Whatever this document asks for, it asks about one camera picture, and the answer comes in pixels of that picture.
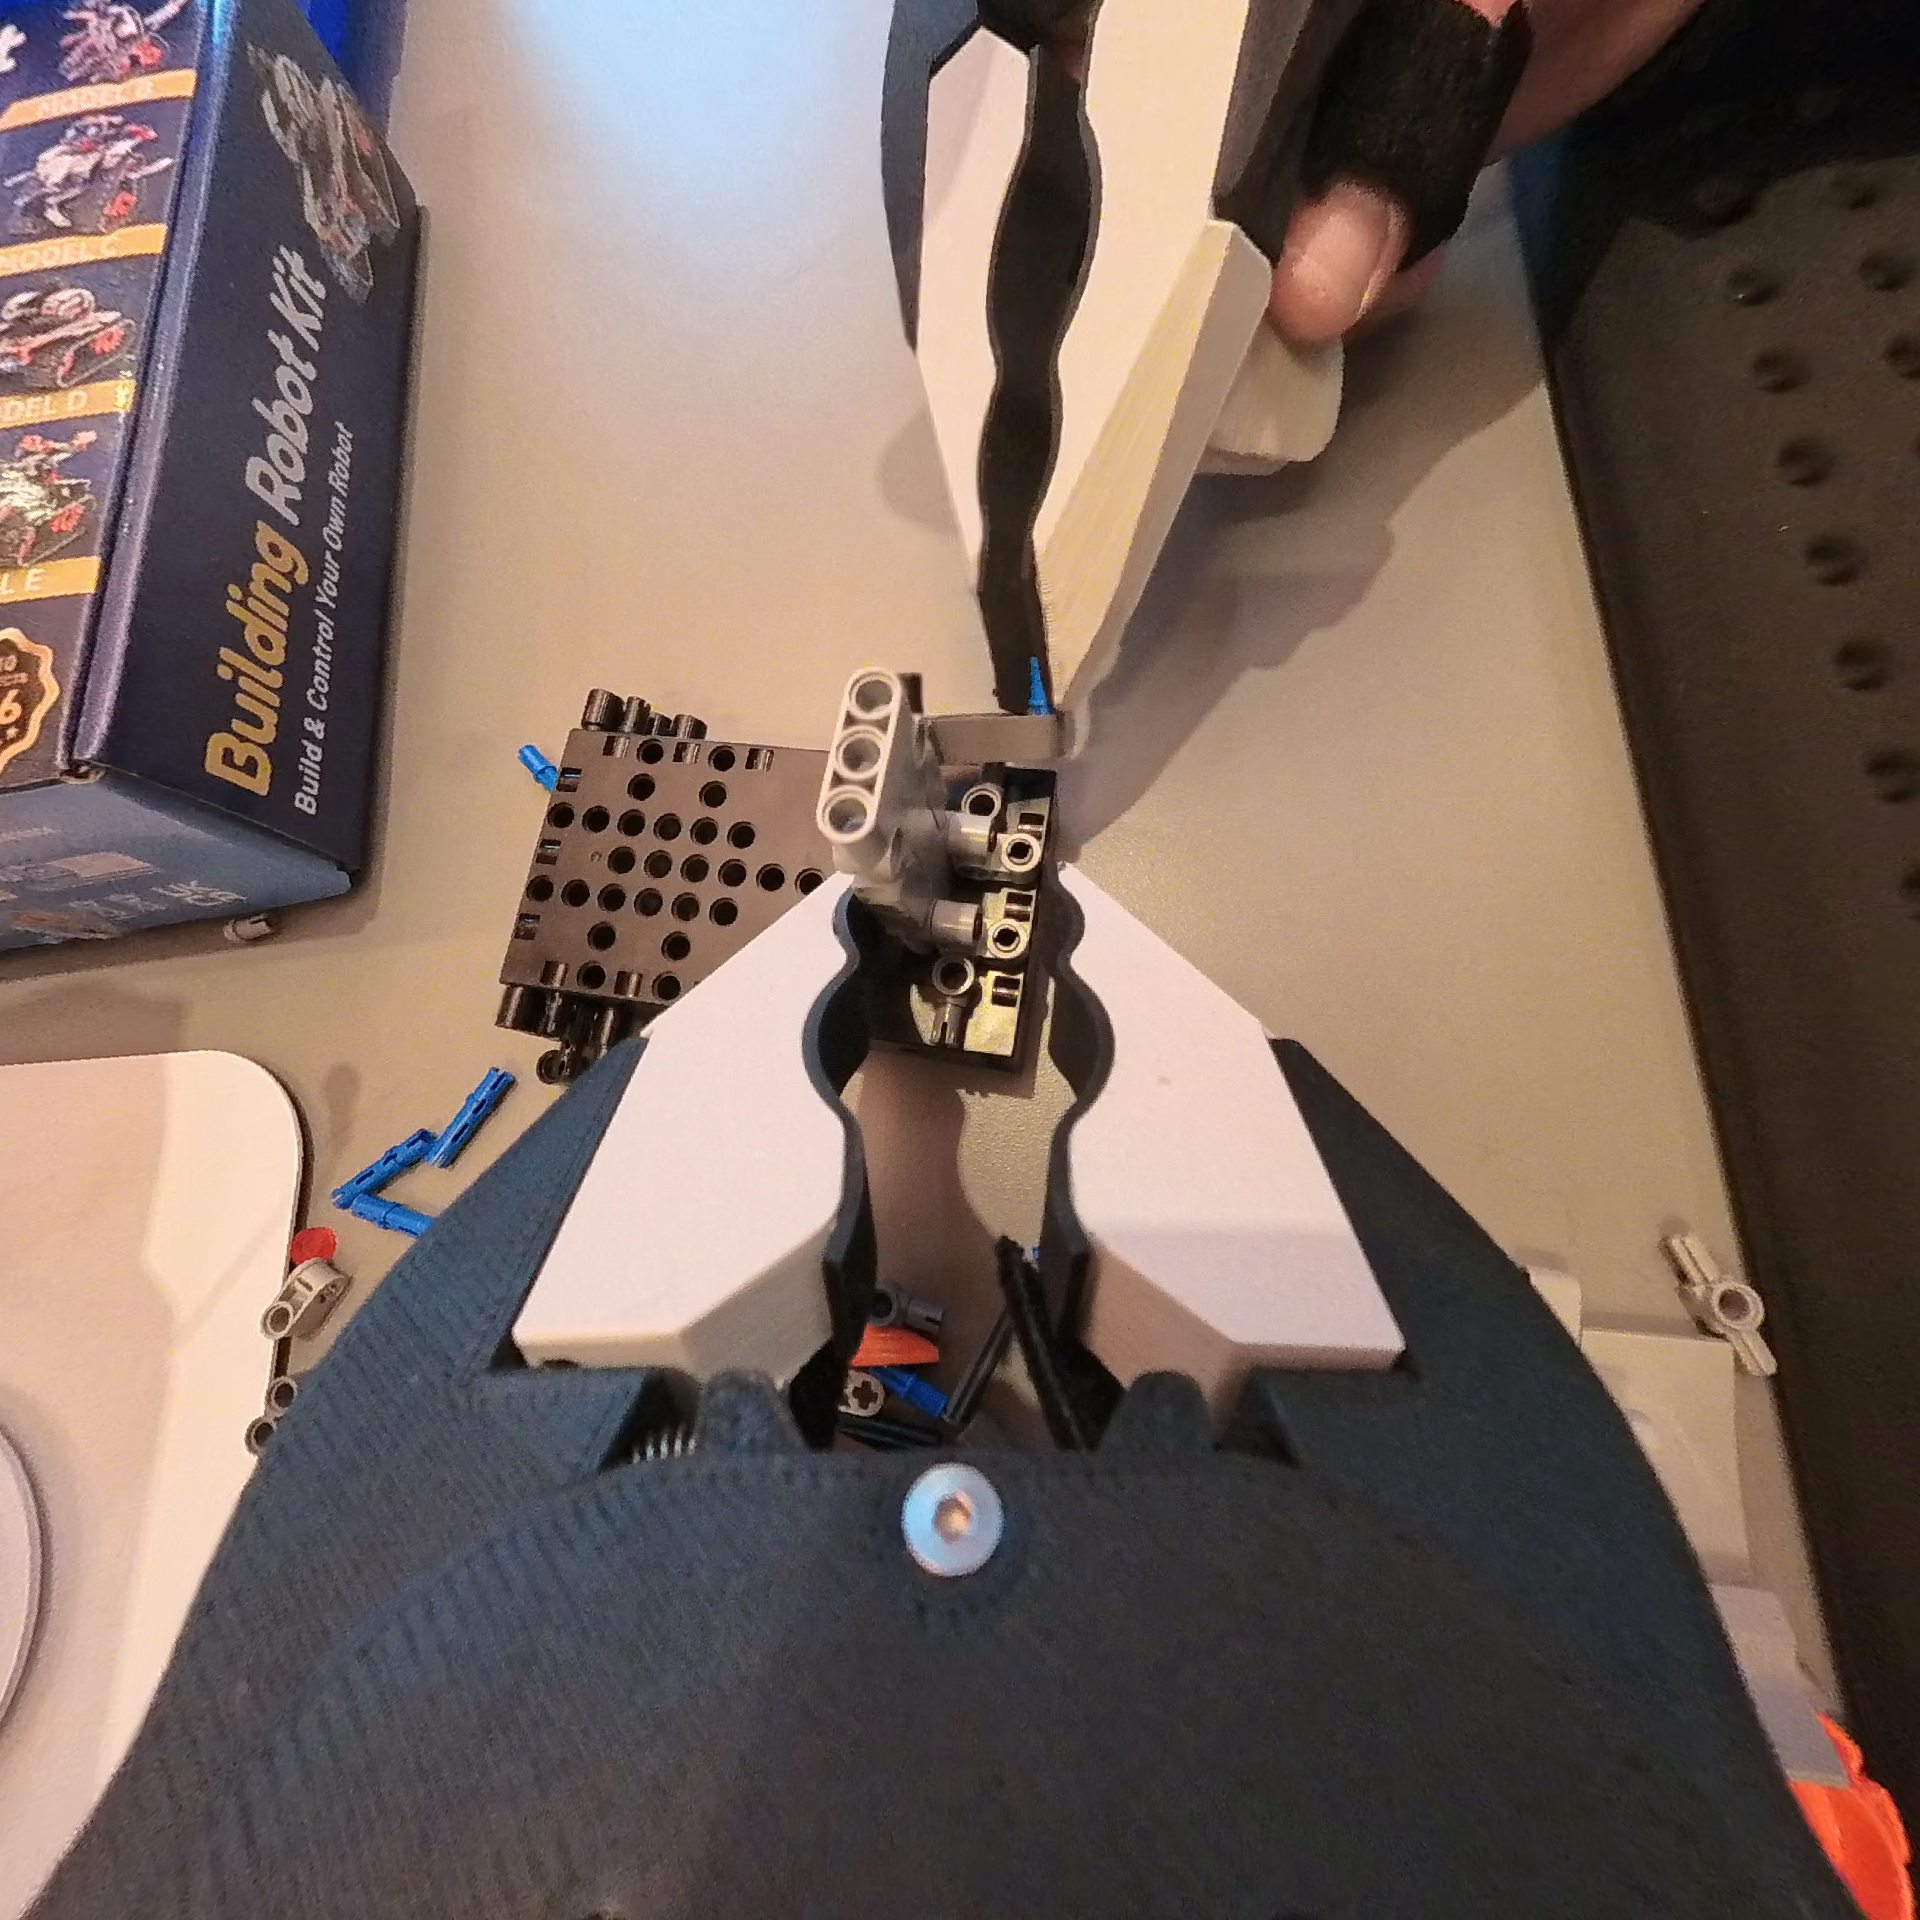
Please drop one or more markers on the person's right hand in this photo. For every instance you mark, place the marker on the person's right hand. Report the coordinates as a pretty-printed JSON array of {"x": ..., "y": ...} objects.
[{"x": 1334, "y": 273}]

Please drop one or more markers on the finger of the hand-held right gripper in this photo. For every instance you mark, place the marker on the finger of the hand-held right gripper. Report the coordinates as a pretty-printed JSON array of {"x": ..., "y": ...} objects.
[
  {"x": 953, "y": 302},
  {"x": 1164, "y": 226}
]

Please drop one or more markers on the grey beam and connector assembly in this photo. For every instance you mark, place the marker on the grey beam and connector assembly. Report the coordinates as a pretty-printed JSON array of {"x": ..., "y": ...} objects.
[{"x": 868, "y": 782}]

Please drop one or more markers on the grey cross axle connector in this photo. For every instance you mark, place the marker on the grey cross axle connector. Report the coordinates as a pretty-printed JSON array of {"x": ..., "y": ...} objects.
[{"x": 1726, "y": 1305}]

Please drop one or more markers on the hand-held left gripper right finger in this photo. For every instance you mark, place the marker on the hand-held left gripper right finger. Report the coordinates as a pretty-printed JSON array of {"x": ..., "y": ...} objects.
[{"x": 1214, "y": 1187}]

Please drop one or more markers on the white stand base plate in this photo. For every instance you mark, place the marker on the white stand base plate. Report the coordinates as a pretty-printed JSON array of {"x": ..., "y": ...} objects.
[{"x": 120, "y": 1274}]

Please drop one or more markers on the pile of building pieces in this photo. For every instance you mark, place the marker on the pile of building pieces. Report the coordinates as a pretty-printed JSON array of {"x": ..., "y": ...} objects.
[{"x": 1836, "y": 1829}]

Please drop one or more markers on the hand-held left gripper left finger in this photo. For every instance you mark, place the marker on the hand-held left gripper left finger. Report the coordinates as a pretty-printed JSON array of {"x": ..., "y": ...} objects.
[{"x": 692, "y": 1187}]

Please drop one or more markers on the blue robot kit box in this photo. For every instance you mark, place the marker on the blue robot kit box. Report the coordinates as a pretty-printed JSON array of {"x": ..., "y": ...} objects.
[{"x": 226, "y": 527}]

